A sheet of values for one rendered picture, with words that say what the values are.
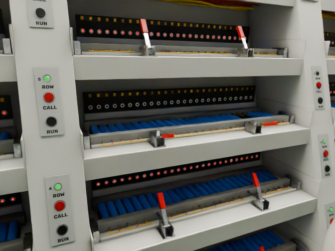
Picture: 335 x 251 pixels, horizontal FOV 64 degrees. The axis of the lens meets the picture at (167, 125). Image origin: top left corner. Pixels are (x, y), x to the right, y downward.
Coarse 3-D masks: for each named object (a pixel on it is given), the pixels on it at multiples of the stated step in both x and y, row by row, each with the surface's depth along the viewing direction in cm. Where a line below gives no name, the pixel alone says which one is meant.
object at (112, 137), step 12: (228, 120) 70; (240, 120) 71; (252, 120) 72; (264, 120) 74; (276, 120) 75; (288, 120) 77; (108, 132) 58; (120, 132) 58; (132, 132) 58; (144, 132) 60; (168, 132) 62; (180, 132) 63; (192, 132) 65; (204, 132) 64; (108, 144) 55
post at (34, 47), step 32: (64, 0) 49; (32, 32) 47; (64, 32) 49; (32, 64) 47; (64, 64) 49; (32, 96) 47; (64, 96) 49; (32, 128) 46; (64, 128) 48; (32, 160) 46; (64, 160) 48; (32, 192) 46; (32, 224) 46
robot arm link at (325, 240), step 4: (332, 224) 18; (332, 228) 17; (328, 232) 17; (332, 232) 17; (328, 236) 17; (332, 236) 16; (324, 240) 18; (328, 240) 17; (332, 240) 16; (324, 244) 17; (328, 244) 17; (332, 244) 16; (324, 248) 17; (328, 248) 16; (332, 248) 16
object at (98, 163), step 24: (144, 144) 58; (168, 144) 58; (192, 144) 59; (216, 144) 62; (240, 144) 65; (264, 144) 68; (288, 144) 72; (96, 168) 51; (120, 168) 53; (144, 168) 55
